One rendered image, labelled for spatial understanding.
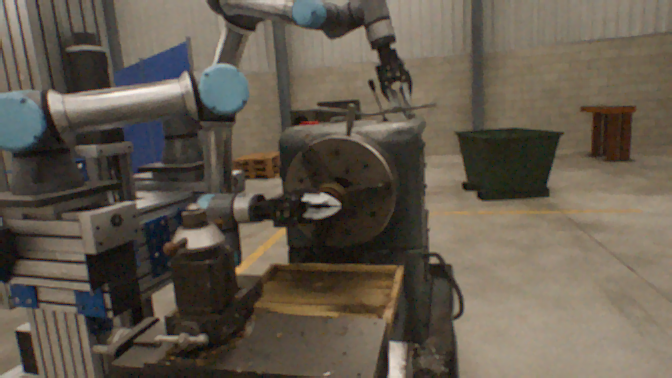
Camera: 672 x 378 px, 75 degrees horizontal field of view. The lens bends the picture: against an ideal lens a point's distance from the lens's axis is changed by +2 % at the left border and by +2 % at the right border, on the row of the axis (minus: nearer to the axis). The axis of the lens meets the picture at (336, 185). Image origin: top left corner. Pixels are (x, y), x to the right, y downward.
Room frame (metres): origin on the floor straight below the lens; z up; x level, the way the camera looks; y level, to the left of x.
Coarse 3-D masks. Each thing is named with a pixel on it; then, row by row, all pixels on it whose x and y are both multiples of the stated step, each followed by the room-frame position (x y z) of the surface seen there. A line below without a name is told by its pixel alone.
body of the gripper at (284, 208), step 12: (288, 192) 1.05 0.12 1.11; (252, 204) 1.01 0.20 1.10; (264, 204) 1.00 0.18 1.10; (276, 204) 0.98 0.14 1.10; (288, 204) 0.97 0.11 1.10; (300, 204) 1.02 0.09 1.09; (252, 216) 0.99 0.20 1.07; (264, 216) 1.01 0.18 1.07; (276, 216) 0.98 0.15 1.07; (288, 216) 0.98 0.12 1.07; (300, 216) 1.01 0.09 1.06
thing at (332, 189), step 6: (324, 186) 1.06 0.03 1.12; (330, 186) 1.06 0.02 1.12; (336, 186) 1.07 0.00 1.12; (324, 192) 1.03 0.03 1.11; (330, 192) 1.02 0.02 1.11; (336, 192) 1.05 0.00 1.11; (342, 192) 1.07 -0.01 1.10; (336, 198) 1.02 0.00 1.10; (342, 198) 1.04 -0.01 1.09; (318, 204) 1.06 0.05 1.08; (342, 204) 1.04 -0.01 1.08; (342, 210) 1.06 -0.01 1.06; (330, 216) 1.02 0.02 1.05; (336, 216) 1.05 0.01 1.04
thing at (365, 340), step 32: (256, 320) 0.67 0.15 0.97; (288, 320) 0.67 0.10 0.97; (320, 320) 0.66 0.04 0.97; (384, 320) 0.64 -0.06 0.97; (128, 352) 0.62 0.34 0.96; (160, 352) 0.59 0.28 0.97; (192, 352) 0.59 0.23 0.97; (224, 352) 0.58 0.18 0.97; (256, 352) 0.58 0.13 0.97; (288, 352) 0.57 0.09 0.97; (320, 352) 0.56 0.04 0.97; (352, 352) 0.56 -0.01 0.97; (384, 352) 0.62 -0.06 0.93
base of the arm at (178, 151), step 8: (168, 136) 1.47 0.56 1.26; (176, 136) 1.46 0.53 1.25; (184, 136) 1.47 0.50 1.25; (192, 136) 1.49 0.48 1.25; (168, 144) 1.47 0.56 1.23; (176, 144) 1.46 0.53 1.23; (184, 144) 1.47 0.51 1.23; (192, 144) 1.48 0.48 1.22; (200, 144) 1.52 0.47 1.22; (168, 152) 1.46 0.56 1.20; (176, 152) 1.45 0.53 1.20; (184, 152) 1.47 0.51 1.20; (192, 152) 1.47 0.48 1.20; (200, 152) 1.50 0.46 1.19; (168, 160) 1.45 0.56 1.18; (176, 160) 1.45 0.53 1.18; (184, 160) 1.45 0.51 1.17; (192, 160) 1.46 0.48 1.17; (200, 160) 1.49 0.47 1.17
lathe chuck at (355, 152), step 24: (312, 144) 1.18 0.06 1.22; (336, 144) 1.16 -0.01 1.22; (360, 144) 1.15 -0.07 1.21; (336, 168) 1.17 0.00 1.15; (360, 168) 1.15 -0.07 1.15; (384, 168) 1.13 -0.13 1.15; (360, 216) 1.15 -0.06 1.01; (384, 216) 1.13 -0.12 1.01; (336, 240) 1.17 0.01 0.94; (360, 240) 1.15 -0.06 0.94
